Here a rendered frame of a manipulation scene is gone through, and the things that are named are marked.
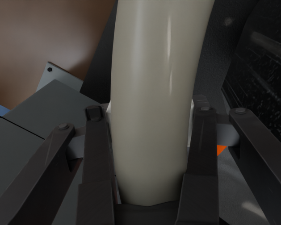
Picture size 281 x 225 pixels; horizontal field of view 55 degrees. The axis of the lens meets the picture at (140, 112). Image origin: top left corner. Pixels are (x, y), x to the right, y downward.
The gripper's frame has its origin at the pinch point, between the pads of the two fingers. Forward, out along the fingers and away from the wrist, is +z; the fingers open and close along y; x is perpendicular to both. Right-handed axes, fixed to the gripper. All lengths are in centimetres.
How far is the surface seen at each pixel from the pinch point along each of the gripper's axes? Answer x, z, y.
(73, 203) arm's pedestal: -37, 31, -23
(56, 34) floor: -4, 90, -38
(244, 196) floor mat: -84, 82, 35
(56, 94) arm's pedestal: -25, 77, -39
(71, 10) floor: 4, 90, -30
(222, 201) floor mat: -87, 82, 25
